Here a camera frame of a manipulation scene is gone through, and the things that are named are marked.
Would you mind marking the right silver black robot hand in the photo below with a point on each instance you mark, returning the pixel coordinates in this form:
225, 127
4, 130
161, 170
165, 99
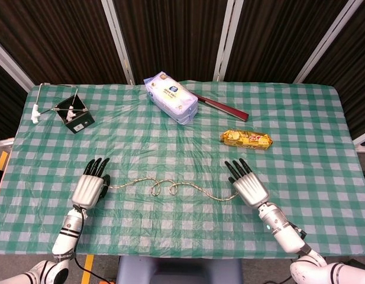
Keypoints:
250, 187

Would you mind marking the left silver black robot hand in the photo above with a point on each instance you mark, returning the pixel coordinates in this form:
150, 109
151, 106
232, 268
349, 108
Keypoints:
86, 189

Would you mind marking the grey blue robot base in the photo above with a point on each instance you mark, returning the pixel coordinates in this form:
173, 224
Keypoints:
179, 270

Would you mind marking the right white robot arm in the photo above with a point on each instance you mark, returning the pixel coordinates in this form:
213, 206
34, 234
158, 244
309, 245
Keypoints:
285, 233

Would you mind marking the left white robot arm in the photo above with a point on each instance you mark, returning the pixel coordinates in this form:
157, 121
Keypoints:
67, 233

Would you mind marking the yellow biscuit pack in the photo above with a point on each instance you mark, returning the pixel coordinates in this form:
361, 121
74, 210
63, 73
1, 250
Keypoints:
247, 139

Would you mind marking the black open box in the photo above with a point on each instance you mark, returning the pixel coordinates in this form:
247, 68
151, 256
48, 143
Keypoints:
78, 124

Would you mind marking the green checked plastic tablecloth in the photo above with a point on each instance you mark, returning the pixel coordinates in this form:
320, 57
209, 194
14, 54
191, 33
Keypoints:
182, 225

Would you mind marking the blue white tissue pack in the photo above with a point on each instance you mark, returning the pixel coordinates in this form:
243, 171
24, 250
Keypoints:
173, 97

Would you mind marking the white partition post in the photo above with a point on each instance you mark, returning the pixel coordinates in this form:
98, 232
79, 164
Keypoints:
9, 66
119, 41
322, 41
227, 38
364, 137

